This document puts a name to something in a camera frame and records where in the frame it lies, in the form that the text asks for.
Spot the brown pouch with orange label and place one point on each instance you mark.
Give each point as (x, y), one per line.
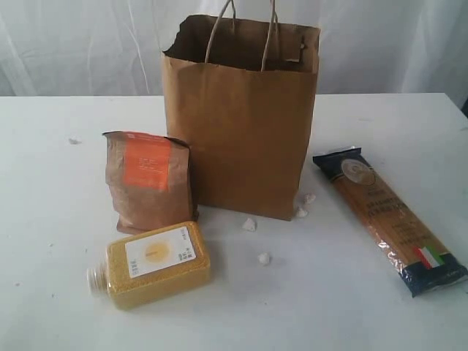
(149, 181)

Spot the yellow millet plastic bottle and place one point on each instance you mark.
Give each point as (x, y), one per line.
(152, 265)

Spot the brown paper bag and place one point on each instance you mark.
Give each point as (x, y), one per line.
(240, 93)

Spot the white putty lump centre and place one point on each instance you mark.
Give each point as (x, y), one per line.
(250, 225)

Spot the white putty lump front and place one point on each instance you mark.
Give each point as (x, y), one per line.
(301, 212)

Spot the white putty lump by carton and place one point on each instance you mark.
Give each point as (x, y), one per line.
(264, 258)

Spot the small white paper scrap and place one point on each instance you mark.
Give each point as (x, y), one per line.
(74, 141)

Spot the spaghetti packet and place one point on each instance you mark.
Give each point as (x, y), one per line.
(420, 258)

